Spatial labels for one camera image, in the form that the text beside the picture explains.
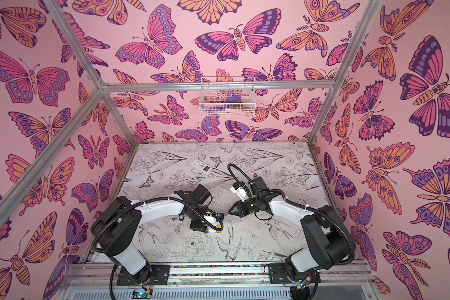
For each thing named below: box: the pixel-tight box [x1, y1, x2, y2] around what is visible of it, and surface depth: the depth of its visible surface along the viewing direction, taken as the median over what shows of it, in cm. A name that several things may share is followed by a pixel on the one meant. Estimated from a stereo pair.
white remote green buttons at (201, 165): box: [189, 158, 213, 174], surface depth 111 cm
